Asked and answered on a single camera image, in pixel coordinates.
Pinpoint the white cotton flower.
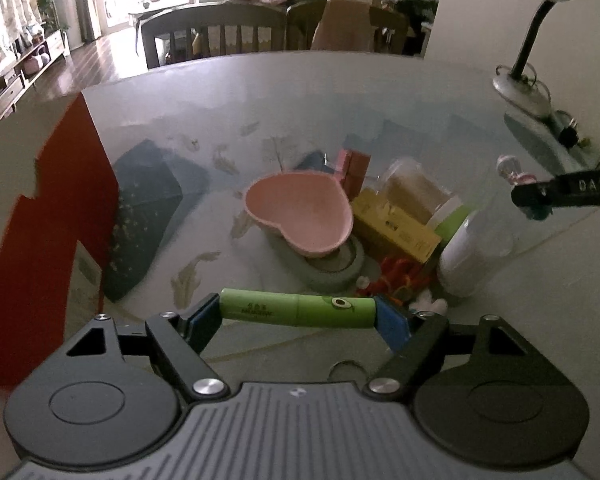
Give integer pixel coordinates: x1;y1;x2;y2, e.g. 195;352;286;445
410;290;448;316

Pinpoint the green tube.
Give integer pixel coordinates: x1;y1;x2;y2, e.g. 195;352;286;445
220;287;377;331

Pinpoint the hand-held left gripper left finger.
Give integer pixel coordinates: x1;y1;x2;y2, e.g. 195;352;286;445
65;292;231;403

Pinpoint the grey desk lamp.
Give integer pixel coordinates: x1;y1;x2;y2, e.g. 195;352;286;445
492;0;595;117

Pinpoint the dark curtain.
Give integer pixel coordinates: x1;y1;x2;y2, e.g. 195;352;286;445
72;0;103;43

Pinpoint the yellow box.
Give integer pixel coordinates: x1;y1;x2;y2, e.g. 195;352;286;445
351;189;443;264

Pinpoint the brown wooden chair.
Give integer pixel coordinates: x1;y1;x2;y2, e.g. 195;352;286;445
287;0;411;56

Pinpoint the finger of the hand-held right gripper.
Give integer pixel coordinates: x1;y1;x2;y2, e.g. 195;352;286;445
511;170;600;209

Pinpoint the small red box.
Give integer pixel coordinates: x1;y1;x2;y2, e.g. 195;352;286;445
336;149;373;201

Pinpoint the clear jar with green lid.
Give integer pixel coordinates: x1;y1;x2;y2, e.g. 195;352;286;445
377;157;468;241

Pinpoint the beige cloth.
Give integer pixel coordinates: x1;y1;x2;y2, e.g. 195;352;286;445
311;0;376;53

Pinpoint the grey round dish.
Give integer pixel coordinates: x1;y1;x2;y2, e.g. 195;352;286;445
280;235;367;293

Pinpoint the low tv cabinet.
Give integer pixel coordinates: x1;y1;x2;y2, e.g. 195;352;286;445
0;27;71;131

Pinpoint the pink heart-shaped bowl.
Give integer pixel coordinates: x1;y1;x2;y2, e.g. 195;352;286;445
244;172;355;255

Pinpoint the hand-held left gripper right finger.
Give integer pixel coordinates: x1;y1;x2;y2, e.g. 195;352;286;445
365;296;531;403

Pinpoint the white bottle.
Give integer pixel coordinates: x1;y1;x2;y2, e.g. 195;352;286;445
437;210;496;297

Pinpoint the small pink glass ornament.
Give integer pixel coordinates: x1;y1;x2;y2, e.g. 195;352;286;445
497;155;536;186

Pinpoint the red cardboard box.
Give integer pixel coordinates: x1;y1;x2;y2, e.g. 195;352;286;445
0;94;121;386

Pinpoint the red toy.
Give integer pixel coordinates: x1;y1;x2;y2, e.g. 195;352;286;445
357;256;438;306

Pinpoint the dark wooden chair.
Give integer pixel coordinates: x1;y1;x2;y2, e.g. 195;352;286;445
141;5;287;70

